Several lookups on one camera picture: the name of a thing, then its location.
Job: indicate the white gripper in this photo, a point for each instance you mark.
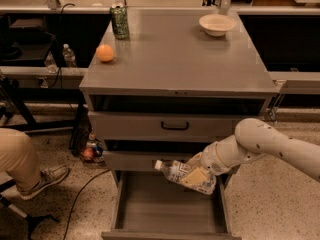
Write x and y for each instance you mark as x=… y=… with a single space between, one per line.
x=211 y=159

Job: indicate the clear plastic water bottle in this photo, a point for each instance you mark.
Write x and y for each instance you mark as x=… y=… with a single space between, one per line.
x=174 y=170

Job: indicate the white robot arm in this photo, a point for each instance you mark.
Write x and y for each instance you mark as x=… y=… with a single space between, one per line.
x=252 y=139

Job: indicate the grey open bottom drawer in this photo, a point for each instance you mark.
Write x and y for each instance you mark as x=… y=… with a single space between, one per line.
x=148 y=207

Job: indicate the grey middle drawer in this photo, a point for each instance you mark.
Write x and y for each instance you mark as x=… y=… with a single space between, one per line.
x=139 y=161

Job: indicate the grey drawer cabinet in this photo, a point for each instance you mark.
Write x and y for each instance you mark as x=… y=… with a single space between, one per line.
x=169 y=65

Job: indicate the grey top drawer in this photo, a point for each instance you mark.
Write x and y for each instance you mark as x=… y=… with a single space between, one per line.
x=162 y=127

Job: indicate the small water bottle on shelf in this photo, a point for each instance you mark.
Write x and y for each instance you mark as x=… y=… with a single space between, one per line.
x=69 y=56

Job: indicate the blue object on floor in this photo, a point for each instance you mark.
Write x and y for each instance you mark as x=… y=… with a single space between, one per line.
x=97 y=150

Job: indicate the red apple on floor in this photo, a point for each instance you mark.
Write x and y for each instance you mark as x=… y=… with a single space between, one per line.
x=88 y=154

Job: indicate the grey sneaker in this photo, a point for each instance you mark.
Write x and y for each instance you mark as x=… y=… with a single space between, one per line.
x=48 y=177

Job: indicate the white bowl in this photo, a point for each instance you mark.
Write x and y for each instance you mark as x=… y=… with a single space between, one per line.
x=217 y=25

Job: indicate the orange fruit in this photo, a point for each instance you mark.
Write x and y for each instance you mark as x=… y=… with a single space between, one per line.
x=105 y=53

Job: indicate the black stool leg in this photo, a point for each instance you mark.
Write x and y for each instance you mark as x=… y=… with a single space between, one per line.
x=32 y=221

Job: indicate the green drink can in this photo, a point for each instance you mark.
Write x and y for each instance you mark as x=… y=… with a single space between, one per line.
x=119 y=21

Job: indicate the person leg beige trousers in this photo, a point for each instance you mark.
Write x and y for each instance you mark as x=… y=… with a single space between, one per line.
x=19 y=160

